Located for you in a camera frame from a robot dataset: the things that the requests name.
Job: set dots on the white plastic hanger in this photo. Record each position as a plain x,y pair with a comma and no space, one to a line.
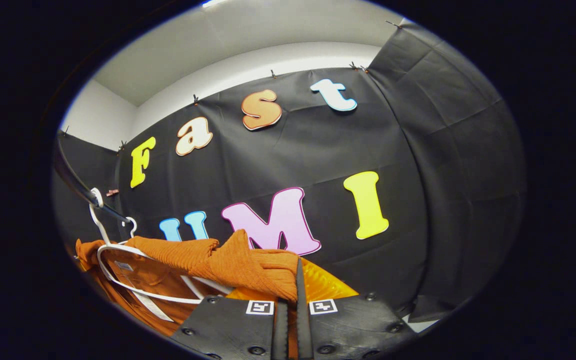
97,197
135,226

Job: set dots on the black clothes rack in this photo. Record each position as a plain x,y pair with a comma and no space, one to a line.
75,185

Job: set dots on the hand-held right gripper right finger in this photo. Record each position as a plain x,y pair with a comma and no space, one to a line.
304,325

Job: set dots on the red clip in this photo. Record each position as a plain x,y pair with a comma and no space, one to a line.
113,192

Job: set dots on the black backdrop cloth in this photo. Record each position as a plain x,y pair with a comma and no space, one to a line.
318,150

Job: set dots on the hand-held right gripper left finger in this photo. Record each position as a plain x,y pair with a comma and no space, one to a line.
279,330

